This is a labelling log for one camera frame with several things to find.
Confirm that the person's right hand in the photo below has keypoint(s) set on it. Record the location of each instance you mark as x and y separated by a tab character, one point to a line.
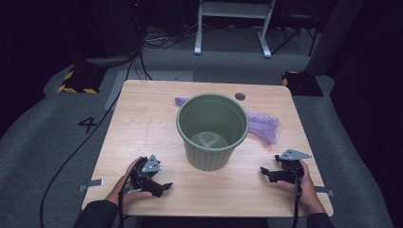
309	190

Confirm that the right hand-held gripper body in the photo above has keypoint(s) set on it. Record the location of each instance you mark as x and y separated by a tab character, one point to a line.
290	167

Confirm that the green plastic bin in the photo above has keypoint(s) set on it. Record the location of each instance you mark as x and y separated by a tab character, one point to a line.
212	126

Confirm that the person's left hand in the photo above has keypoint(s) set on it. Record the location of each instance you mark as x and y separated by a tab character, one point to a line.
118	193

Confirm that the black yellow striped base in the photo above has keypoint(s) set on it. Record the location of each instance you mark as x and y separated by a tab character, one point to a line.
302	84
80	82

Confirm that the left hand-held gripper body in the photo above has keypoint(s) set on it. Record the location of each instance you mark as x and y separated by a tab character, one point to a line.
149	171

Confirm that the grey metal table bracket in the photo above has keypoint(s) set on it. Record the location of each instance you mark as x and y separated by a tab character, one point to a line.
324	191
92	183

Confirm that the black folding stand legs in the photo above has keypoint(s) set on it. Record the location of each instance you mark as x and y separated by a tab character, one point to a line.
296	33

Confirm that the white metal stand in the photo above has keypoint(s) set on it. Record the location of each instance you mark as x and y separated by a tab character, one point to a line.
233	9

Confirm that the purple plastic bag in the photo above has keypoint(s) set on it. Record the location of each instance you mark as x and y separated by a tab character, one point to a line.
265	126

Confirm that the grey flat stand base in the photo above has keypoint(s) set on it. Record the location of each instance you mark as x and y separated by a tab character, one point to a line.
111	61

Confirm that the grey curtain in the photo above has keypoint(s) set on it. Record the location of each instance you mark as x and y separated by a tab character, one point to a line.
332	38

